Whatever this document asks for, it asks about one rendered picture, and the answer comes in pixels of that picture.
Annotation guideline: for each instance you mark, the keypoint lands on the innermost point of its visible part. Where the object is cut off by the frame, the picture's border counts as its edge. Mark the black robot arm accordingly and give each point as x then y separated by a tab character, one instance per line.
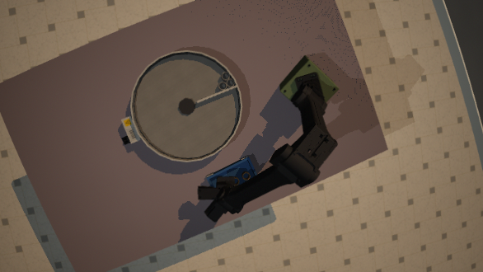
291	164

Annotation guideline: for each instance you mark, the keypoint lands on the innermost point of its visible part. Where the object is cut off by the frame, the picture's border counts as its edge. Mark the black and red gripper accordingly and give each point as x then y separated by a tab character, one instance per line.
230	180

